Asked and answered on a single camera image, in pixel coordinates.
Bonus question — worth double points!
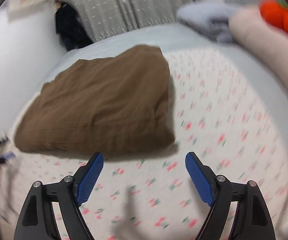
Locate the cherry print bed sheet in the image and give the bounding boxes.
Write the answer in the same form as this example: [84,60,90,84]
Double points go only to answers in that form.
[0,47,288,240]

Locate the grey star print curtain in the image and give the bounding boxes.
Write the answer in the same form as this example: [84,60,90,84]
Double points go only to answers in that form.
[76,0,197,43]

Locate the pink pillow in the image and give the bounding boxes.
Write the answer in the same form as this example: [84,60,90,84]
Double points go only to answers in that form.
[228,7,288,105]

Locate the orange pumpkin cushion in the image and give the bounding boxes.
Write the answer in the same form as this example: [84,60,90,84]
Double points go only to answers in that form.
[259,0,288,43]

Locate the grey folded blanket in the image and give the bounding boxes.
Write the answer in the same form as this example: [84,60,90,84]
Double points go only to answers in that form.
[177,2,241,43]

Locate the brown coat with fleece collar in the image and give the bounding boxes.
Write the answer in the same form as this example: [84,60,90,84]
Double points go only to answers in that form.
[14,44,178,155]

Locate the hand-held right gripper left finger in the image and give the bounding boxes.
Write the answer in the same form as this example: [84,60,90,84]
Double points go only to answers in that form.
[14,152,104,240]

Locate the grey bed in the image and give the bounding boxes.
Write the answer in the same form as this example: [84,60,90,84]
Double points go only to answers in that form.
[51,21,288,110]

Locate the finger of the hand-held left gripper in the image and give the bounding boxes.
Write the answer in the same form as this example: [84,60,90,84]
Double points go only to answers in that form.
[0,151,17,161]

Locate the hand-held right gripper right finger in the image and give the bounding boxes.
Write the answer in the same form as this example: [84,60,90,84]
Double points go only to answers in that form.
[185,151,276,240]

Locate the dark hanging clothes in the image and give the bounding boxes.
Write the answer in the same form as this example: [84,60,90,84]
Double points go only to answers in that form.
[55,0,94,52]

